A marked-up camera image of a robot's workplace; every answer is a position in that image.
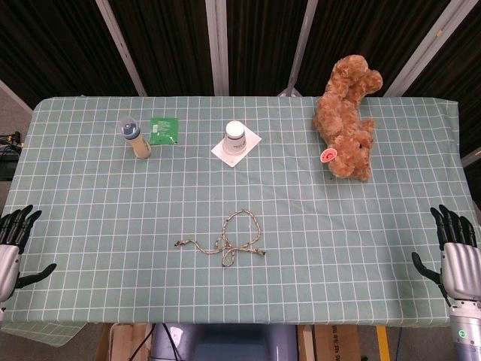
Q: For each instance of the cardboard box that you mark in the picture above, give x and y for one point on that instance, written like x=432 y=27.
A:
x=334 y=344
x=120 y=342

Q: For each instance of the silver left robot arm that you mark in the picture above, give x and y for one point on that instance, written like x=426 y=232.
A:
x=1 y=314

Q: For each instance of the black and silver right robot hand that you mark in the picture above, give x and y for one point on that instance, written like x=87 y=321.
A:
x=460 y=270

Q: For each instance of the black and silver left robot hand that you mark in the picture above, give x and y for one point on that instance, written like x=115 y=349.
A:
x=8 y=263

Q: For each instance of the green checked tablecloth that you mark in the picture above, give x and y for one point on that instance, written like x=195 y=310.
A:
x=112 y=207

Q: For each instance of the green foil packet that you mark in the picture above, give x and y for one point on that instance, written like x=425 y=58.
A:
x=164 y=129

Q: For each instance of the grey robot torso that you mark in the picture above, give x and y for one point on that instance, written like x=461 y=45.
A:
x=233 y=342

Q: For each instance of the brown plush teddy bear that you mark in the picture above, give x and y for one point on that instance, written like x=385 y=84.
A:
x=342 y=113

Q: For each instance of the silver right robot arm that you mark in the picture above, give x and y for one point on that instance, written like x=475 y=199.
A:
x=466 y=331

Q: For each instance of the white square card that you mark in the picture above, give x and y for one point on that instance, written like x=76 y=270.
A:
x=253 y=141

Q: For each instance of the white frame post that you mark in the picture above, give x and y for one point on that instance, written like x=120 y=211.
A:
x=120 y=45
x=217 y=45
x=302 y=45
x=424 y=49

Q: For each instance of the white paper cup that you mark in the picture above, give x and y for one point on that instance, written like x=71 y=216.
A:
x=235 y=143

